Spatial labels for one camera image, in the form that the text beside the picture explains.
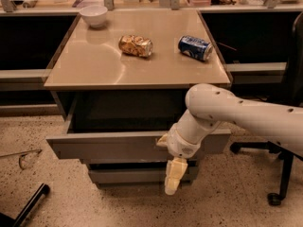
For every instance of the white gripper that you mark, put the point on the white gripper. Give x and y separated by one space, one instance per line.
180 144

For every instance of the grey top drawer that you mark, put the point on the grey top drawer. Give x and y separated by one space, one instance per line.
106 127

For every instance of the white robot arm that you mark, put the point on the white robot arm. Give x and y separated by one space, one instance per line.
207 107

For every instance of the grey drawer cabinet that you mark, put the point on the grey drawer cabinet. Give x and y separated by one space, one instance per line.
92 60

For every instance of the blue soda can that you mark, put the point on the blue soda can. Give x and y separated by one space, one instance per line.
196 48

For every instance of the crushed gold can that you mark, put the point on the crushed gold can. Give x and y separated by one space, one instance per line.
135 45

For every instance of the black chair leg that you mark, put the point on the black chair leg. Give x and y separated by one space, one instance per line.
6 221

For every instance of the black office chair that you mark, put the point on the black office chair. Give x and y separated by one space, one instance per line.
286 124

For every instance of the white ceramic bowl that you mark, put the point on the white ceramic bowl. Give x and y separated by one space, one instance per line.
94 16

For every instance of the clear wire glasses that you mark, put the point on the clear wire glasses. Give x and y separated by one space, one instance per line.
25 158

